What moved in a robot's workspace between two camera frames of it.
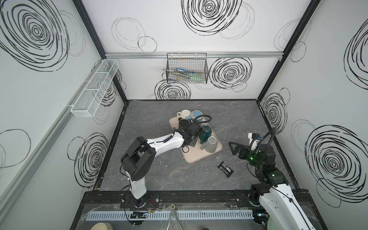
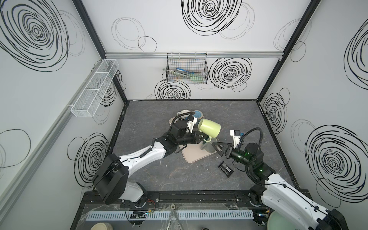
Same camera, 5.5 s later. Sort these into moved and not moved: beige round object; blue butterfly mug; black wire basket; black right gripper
Moved: black right gripper
Not moved: black wire basket; blue butterfly mug; beige round object
